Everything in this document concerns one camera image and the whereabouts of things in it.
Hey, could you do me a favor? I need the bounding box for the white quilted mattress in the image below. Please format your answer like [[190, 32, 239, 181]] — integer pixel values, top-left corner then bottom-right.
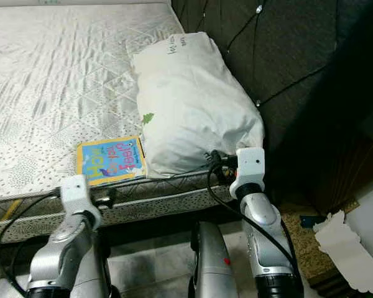
[[0, 3, 243, 218]]

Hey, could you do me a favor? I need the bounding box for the grey robot left leg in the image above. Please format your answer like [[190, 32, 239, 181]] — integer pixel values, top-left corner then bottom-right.
[[75, 248, 119, 298]]

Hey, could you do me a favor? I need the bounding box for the grey robot right leg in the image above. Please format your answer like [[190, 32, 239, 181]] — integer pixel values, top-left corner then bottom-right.
[[190, 220, 237, 298]]

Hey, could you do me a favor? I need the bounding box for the patterned bed base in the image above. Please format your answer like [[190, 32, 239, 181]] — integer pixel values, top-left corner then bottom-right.
[[0, 186, 243, 246]]

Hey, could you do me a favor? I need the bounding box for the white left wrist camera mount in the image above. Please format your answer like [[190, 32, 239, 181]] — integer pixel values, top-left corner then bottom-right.
[[60, 174, 101, 230]]

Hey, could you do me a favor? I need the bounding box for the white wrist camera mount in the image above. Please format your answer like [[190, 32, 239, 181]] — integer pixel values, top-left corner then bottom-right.
[[230, 147, 266, 199], [60, 174, 101, 230]]

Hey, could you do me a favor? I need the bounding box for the colourful children's board book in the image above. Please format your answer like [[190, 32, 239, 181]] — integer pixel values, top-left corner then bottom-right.
[[76, 135, 148, 187]]

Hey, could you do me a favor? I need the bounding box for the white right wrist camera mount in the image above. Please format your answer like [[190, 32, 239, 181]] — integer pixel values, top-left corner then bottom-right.
[[230, 147, 266, 199]]

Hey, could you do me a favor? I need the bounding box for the white scalloped card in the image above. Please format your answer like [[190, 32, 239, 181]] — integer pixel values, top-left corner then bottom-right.
[[314, 210, 373, 292]]

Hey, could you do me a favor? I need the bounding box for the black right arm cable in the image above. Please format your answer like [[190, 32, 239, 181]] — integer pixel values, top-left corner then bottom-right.
[[206, 155, 305, 292]]

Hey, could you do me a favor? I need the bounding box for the white printed pillow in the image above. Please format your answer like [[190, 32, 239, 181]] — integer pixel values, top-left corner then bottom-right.
[[132, 31, 266, 179]]

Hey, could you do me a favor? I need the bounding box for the grey robot leg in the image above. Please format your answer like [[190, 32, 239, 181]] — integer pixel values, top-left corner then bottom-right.
[[75, 248, 119, 298], [190, 220, 237, 298]]

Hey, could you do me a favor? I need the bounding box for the long black left arm cable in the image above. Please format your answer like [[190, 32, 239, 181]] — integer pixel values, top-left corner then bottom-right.
[[1, 189, 63, 296]]

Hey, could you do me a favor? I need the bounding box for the dark tufted headboard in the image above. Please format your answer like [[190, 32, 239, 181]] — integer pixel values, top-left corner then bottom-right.
[[171, 0, 373, 205]]

